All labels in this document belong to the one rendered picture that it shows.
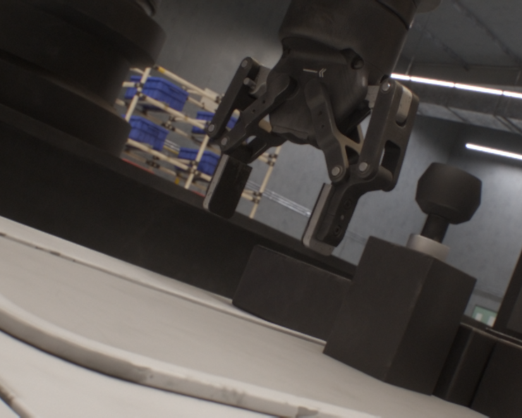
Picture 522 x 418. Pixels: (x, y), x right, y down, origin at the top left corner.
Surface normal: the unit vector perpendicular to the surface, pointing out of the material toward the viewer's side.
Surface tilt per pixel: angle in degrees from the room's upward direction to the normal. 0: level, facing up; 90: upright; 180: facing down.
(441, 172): 73
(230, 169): 90
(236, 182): 90
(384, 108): 90
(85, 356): 90
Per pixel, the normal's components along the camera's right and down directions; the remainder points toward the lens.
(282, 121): -0.65, -0.31
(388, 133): 0.70, 0.10
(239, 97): 0.61, 0.34
